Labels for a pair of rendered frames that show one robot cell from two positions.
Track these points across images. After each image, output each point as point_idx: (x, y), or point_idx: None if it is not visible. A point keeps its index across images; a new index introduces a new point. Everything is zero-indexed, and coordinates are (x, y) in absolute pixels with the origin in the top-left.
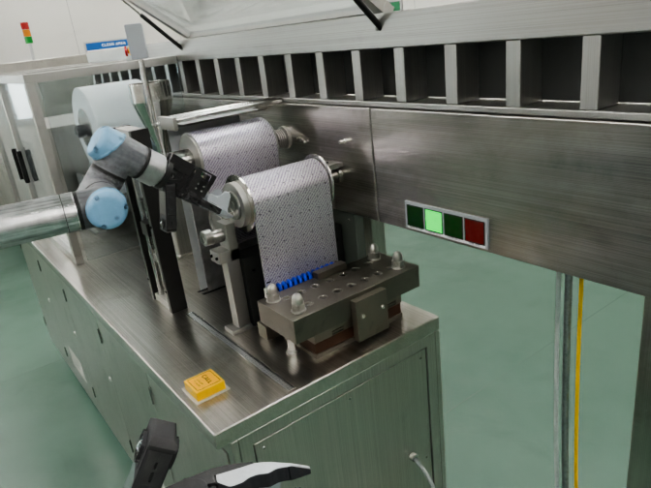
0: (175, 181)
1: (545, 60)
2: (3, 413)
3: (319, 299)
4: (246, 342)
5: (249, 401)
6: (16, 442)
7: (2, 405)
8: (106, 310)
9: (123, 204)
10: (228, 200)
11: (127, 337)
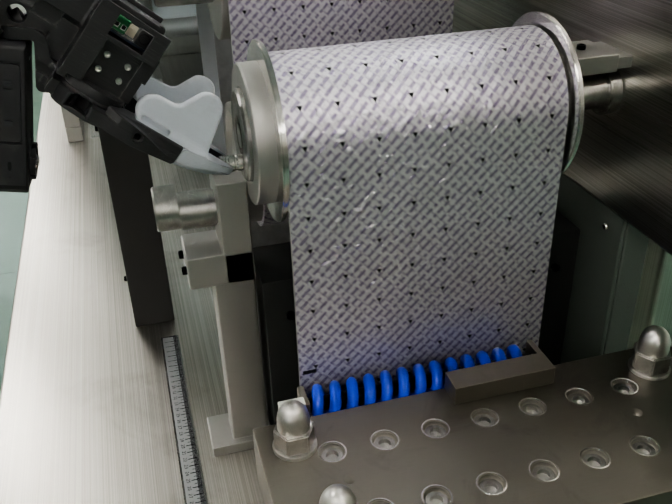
0: (29, 35)
1: None
2: (5, 323)
3: (420, 503)
4: (230, 495)
5: None
6: (0, 380)
7: (10, 308)
8: (33, 269)
9: None
10: (212, 124)
11: (13, 365)
